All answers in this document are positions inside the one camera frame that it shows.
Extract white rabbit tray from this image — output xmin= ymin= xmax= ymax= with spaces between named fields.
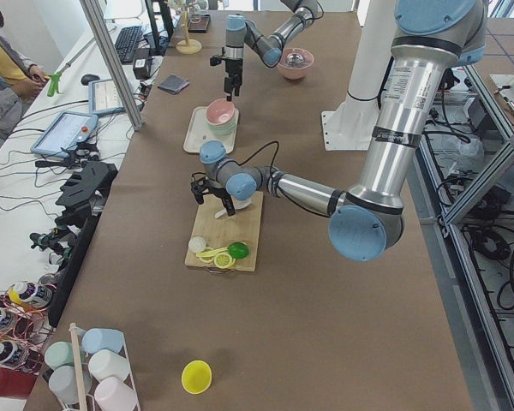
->
xmin=183 ymin=106 xmax=239 ymax=154

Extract stacked green bowls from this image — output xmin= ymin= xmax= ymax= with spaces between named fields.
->
xmin=206 ymin=116 xmax=237 ymax=136

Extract far teach pendant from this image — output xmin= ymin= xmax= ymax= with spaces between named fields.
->
xmin=87 ymin=79 xmax=124 ymax=116

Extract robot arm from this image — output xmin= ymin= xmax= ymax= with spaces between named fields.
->
xmin=191 ymin=1 xmax=488 ymax=261
xmin=210 ymin=0 xmax=324 ymax=101

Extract wooden cutting board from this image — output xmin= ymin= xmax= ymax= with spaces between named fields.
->
xmin=190 ymin=192 xmax=263 ymax=272

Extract wooden mug tree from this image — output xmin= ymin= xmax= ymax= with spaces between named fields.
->
xmin=166 ymin=0 xmax=202 ymax=55

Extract green cup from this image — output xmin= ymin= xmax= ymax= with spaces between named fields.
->
xmin=44 ymin=341 xmax=75 ymax=370

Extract small pink bowl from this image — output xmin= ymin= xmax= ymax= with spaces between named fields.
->
xmin=206 ymin=98 xmax=236 ymax=125

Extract black keyboard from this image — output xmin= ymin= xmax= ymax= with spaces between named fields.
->
xmin=114 ymin=26 xmax=142 ymax=64

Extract aluminium frame post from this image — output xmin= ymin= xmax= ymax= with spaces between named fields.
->
xmin=80 ymin=0 xmax=143 ymax=132

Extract yellow plastic cup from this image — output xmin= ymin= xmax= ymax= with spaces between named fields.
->
xmin=181 ymin=360 xmax=212 ymax=395

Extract white cup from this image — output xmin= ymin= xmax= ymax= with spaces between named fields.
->
xmin=88 ymin=349 xmax=130 ymax=382

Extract seated person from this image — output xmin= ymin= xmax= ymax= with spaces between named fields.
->
xmin=0 ymin=10 xmax=49 ymax=140

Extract white ceramic spoon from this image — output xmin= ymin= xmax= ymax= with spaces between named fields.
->
xmin=214 ymin=199 xmax=252 ymax=219

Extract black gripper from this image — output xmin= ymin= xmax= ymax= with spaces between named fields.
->
xmin=224 ymin=58 xmax=243 ymax=101
xmin=207 ymin=185 xmax=236 ymax=217

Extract green toy lime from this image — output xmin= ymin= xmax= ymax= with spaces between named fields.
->
xmin=227 ymin=241 xmax=249 ymax=259

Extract lemon slice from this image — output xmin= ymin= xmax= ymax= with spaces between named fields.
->
xmin=198 ymin=256 xmax=214 ymax=264
xmin=213 ymin=252 xmax=236 ymax=270

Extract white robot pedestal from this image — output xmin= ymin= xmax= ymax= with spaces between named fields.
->
xmin=321 ymin=0 xmax=396 ymax=151

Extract grey folded cloth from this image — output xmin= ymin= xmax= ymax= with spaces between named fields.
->
xmin=158 ymin=74 xmax=190 ymax=95

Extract near teach pendant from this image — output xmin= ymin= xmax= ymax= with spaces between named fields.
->
xmin=30 ymin=111 xmax=99 ymax=158

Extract lower lemon slice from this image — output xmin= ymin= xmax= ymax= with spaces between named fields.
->
xmin=213 ymin=252 xmax=236 ymax=270

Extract grey cup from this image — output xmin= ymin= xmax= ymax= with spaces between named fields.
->
xmin=48 ymin=365 xmax=79 ymax=404

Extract pink cup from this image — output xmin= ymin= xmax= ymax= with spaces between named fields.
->
xmin=94 ymin=376 xmax=137 ymax=411

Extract upper lemon slice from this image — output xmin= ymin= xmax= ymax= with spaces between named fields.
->
xmin=198 ymin=256 xmax=214 ymax=264

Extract white wire cup rack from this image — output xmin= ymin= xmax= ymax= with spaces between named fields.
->
xmin=69 ymin=323 xmax=141 ymax=410

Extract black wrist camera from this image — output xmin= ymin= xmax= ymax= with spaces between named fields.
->
xmin=190 ymin=172 xmax=209 ymax=205

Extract large pink bowl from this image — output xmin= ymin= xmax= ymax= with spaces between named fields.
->
xmin=276 ymin=47 xmax=314 ymax=80

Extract white toy steamed bun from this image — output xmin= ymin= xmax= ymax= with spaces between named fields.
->
xmin=188 ymin=236 xmax=207 ymax=254

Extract teach pendant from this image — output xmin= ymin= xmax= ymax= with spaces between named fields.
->
xmin=30 ymin=111 xmax=99 ymax=158
xmin=87 ymin=79 xmax=124 ymax=116

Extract light blue cup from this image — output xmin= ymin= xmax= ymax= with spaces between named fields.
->
xmin=81 ymin=328 xmax=124 ymax=354

